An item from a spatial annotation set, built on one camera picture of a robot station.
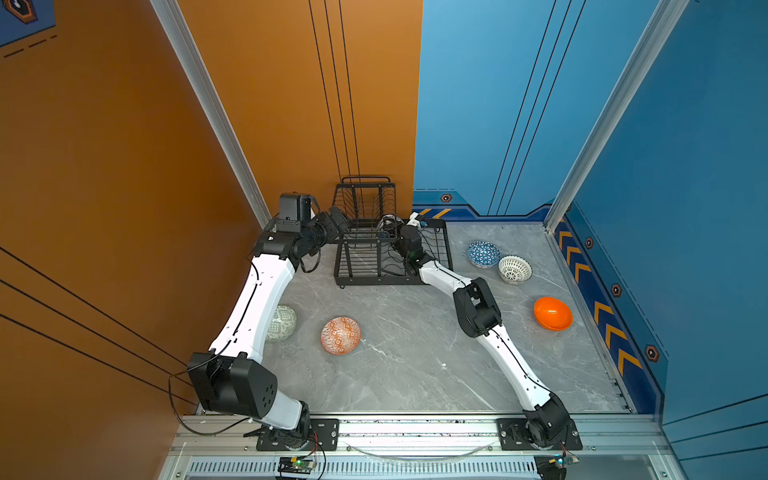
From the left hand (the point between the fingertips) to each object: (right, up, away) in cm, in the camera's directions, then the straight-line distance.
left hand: (339, 221), depth 79 cm
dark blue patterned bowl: (+47, -9, +30) cm, 57 cm away
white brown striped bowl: (+57, -14, +26) cm, 65 cm away
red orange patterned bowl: (-2, -33, +11) cm, 35 cm away
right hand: (+9, +4, +27) cm, 29 cm away
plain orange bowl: (+64, -28, +13) cm, 71 cm away
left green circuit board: (-9, -59, -8) cm, 60 cm away
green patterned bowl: (-20, -31, +13) cm, 39 cm away
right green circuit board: (+54, -57, -9) cm, 79 cm away
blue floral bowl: (+13, +1, +23) cm, 27 cm away
